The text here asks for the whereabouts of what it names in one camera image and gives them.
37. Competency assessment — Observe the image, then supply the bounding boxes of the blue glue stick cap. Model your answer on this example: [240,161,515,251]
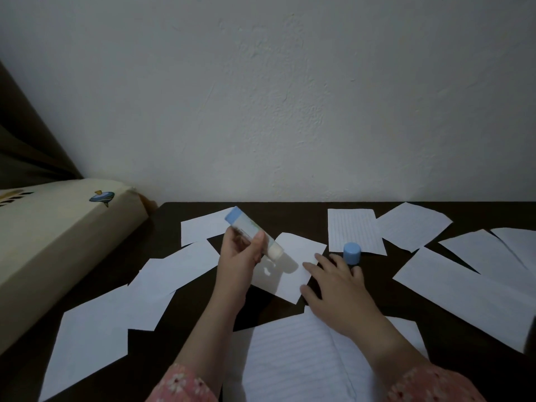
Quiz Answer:
[343,242,362,266]

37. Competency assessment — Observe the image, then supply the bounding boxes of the white paper sheets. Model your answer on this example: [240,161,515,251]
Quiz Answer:
[38,202,536,402]

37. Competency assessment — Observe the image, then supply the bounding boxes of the person's right forearm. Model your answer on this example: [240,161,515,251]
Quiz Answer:
[353,318,486,402]

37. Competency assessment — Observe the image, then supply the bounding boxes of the single lined paper sheet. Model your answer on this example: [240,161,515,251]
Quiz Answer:
[331,317,429,402]
[222,306,357,402]
[250,232,327,305]

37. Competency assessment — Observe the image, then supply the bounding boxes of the beige mattress with whale print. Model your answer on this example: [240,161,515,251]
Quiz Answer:
[0,179,150,355]

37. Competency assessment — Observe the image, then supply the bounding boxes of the person's left hand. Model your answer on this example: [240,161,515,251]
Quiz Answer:
[213,226,267,313]

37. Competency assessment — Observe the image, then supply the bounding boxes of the white panda print glue stick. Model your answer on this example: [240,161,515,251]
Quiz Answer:
[224,206,284,262]

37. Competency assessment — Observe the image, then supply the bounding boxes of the dark brown curtain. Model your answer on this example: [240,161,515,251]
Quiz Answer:
[0,62,83,190]

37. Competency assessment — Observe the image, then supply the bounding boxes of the person's left forearm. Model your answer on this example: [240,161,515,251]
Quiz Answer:
[146,296,248,402]

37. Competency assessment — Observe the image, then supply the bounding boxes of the person's right hand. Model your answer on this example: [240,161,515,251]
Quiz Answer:
[299,253,386,344]

